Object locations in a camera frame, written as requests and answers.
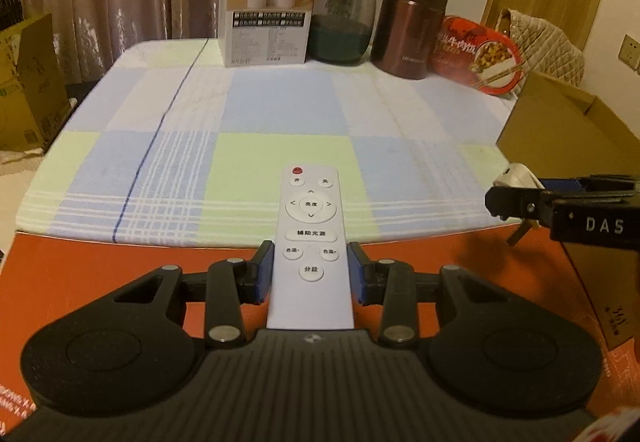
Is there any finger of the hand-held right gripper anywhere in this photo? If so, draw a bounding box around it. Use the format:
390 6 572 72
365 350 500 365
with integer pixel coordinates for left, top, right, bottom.
485 184 553 226
540 174 640 194

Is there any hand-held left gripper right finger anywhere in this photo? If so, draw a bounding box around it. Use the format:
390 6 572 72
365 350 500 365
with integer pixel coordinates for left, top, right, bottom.
347 242 506 348

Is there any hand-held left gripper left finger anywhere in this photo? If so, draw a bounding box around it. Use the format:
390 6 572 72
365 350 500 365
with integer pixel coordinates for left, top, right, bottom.
115 241 276 348

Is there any cream plug adapter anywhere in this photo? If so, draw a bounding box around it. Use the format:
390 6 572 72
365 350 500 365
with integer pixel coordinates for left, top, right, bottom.
492 162 546 190

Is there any brown cardboard box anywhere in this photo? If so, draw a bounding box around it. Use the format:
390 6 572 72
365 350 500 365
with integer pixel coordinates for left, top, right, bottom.
495 71 640 353

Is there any white remote control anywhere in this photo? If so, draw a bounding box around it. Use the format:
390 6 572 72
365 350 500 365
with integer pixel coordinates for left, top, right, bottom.
266 163 357 330

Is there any beige quilted chair cover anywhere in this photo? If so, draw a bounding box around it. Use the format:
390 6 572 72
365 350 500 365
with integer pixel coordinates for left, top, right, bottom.
492 8 586 88

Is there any red food packet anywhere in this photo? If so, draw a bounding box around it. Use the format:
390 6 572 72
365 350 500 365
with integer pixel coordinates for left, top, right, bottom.
432 14 530 99

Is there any pastel checkered tablecloth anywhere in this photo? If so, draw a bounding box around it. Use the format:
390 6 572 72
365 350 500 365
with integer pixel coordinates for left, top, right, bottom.
15 38 521 245

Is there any red printed cardboard sheet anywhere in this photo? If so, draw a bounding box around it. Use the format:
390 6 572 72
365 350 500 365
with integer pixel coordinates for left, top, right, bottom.
0 231 640 438

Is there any brown metal thermos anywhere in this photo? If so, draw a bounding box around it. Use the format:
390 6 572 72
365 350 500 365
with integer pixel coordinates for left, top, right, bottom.
370 0 452 80

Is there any red and white printed cloth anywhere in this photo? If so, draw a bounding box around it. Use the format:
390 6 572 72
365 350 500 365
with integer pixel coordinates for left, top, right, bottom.
582 402 640 442

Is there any green glass jar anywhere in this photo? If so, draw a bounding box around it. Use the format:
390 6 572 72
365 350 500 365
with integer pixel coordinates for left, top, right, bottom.
306 0 377 64

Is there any white product box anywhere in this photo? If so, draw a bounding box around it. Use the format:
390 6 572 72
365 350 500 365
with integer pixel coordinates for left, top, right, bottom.
220 0 321 69

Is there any large printed cardboard box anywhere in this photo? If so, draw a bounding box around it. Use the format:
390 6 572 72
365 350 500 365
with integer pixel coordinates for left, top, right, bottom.
0 12 72 153

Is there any wall socket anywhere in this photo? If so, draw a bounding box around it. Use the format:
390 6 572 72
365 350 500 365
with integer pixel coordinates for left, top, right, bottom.
617 34 640 71

